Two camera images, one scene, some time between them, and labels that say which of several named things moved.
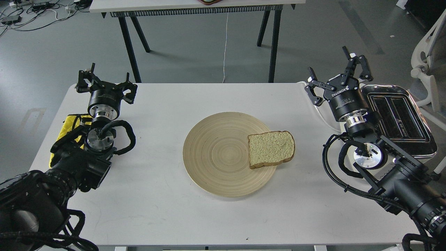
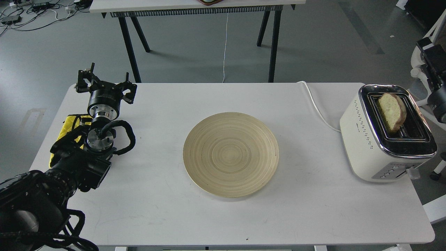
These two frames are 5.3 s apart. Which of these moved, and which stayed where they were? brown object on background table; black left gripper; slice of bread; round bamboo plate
Moved: slice of bread
Stayed: black left gripper; round bamboo plate; brown object on background table
